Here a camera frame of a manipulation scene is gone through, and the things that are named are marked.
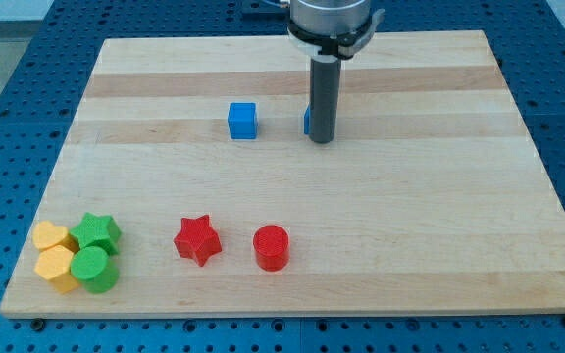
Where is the yellow heart block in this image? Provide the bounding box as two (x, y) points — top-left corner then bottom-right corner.
(31, 221), (79, 253)

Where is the red star block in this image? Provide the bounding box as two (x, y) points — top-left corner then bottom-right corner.
(174, 215), (222, 267)

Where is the blue cube block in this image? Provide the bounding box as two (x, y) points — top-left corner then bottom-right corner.
(227, 102), (258, 140)
(303, 105), (311, 135)

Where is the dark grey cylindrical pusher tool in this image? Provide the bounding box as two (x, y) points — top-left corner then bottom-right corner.
(308, 60), (341, 144)

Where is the green star block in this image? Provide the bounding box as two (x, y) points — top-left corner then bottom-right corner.
(70, 213), (122, 256)

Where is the red cylinder block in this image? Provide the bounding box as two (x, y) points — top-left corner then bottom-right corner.
(253, 225), (289, 272)

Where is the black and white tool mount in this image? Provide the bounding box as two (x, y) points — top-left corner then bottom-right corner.
(287, 9), (385, 63)

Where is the blue cube block left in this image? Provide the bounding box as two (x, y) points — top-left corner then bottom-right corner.
(227, 102), (258, 140)

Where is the green cylinder block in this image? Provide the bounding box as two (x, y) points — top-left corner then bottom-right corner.
(71, 246), (120, 294)

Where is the yellow hexagon block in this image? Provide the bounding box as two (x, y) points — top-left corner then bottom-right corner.
(34, 245), (80, 294)

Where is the blue cube block right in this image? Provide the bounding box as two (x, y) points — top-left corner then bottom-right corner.
(303, 105), (311, 135)

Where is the light wooden board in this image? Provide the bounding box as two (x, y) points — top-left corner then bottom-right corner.
(0, 30), (565, 319)

